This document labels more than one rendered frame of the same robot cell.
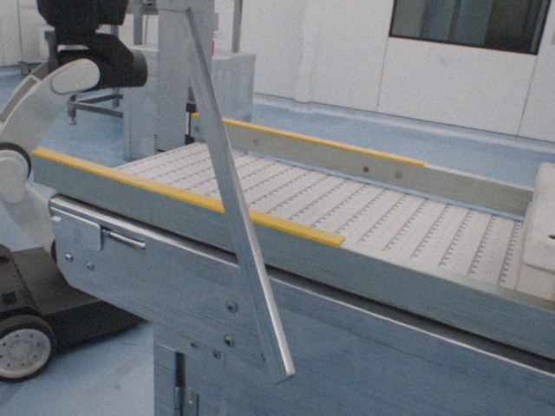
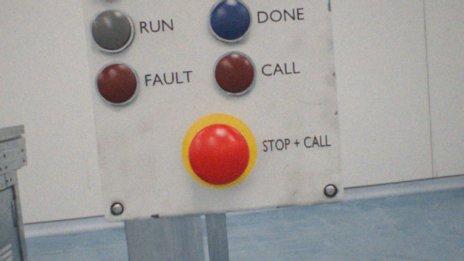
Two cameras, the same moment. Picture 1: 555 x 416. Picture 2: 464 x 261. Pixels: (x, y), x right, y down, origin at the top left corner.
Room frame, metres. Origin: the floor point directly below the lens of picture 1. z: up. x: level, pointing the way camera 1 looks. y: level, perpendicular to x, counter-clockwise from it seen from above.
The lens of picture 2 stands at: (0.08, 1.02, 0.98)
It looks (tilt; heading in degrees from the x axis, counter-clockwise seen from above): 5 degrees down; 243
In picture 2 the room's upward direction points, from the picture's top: 5 degrees counter-clockwise
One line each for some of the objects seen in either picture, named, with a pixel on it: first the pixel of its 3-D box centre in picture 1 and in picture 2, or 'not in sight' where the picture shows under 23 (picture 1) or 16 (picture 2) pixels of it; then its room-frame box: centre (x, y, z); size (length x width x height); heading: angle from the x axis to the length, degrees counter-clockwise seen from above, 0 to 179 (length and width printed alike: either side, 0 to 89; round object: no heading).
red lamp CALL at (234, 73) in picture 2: not in sight; (234, 73); (-0.08, 0.70, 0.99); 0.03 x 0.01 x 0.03; 154
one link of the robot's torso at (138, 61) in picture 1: (98, 60); not in sight; (1.62, 0.58, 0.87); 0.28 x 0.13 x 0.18; 128
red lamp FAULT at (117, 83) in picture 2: not in sight; (117, 83); (-0.01, 0.67, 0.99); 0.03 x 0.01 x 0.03; 154
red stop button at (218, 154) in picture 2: not in sight; (219, 151); (-0.06, 0.70, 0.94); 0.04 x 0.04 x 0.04; 64
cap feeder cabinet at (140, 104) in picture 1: (189, 112); not in sight; (3.27, 0.60, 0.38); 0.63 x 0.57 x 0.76; 70
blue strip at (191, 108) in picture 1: (188, 168); not in sight; (0.76, 0.14, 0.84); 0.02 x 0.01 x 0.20; 64
